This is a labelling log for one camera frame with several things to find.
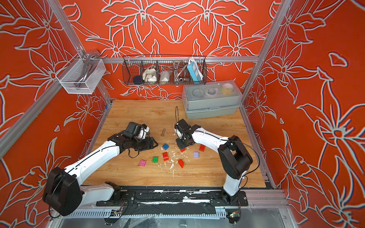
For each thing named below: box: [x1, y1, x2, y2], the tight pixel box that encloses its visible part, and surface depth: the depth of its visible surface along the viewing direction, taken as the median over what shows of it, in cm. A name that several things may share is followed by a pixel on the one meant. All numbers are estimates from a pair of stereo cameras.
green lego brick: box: [152, 156, 159, 163], surface depth 88 cm
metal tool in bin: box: [75, 49, 99, 88], surface depth 85 cm
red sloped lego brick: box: [178, 159, 184, 169], surface depth 86 cm
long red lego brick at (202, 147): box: [199, 143, 206, 152], surface depth 92 cm
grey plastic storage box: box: [181, 79, 243, 120], surface depth 103 cm
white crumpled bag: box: [142, 68, 158, 83], surface depth 92 cm
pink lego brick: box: [139, 159, 147, 167], surface depth 86 cm
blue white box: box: [187, 58, 204, 85], surface depth 89 cm
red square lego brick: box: [162, 152, 170, 162], surface depth 89 cm
